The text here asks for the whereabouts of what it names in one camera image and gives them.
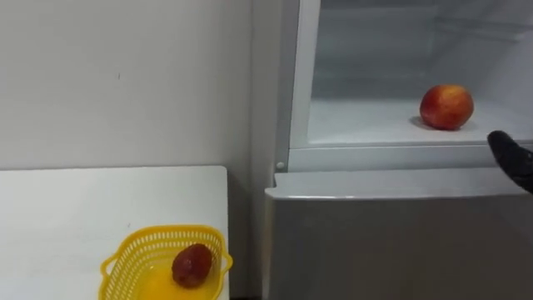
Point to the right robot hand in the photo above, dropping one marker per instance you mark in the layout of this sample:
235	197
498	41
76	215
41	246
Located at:
514	160

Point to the red apple soft toy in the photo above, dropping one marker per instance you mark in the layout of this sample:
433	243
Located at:
445	107

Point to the grey fridge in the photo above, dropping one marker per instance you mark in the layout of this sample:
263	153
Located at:
375	250

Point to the dark red fruit soft toy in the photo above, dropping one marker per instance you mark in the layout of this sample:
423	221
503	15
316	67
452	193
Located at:
191	266

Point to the yellow plastic basket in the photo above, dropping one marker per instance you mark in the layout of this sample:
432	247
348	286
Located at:
120	266

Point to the white desk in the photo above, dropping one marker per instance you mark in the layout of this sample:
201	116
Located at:
62	216

